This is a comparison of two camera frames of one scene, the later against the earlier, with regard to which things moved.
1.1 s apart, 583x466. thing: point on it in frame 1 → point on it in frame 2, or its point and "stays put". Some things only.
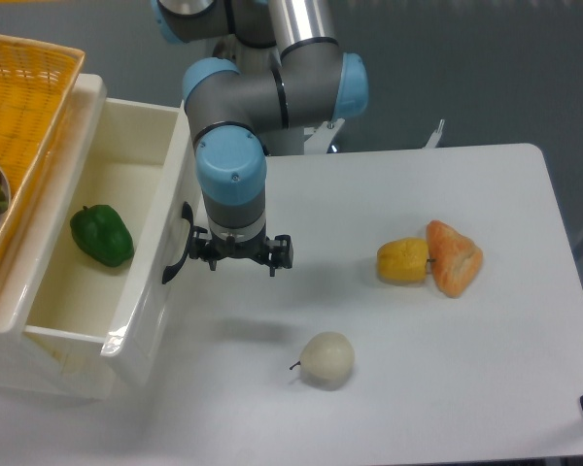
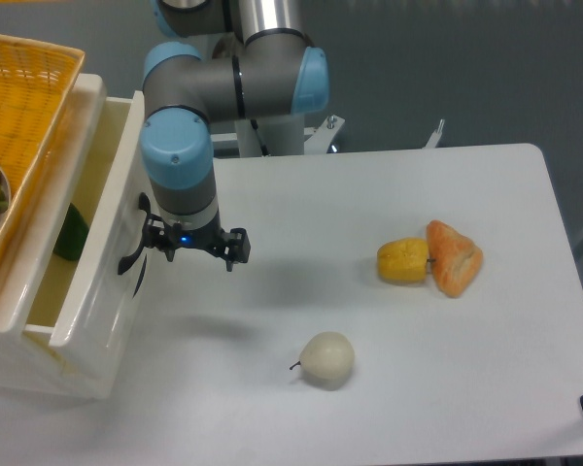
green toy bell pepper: [102, 234] → [73, 235]
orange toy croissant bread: [455, 259] stays put
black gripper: [280, 249] → [167, 237]
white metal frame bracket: [433, 139] stays put
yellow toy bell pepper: [403, 260] stays put
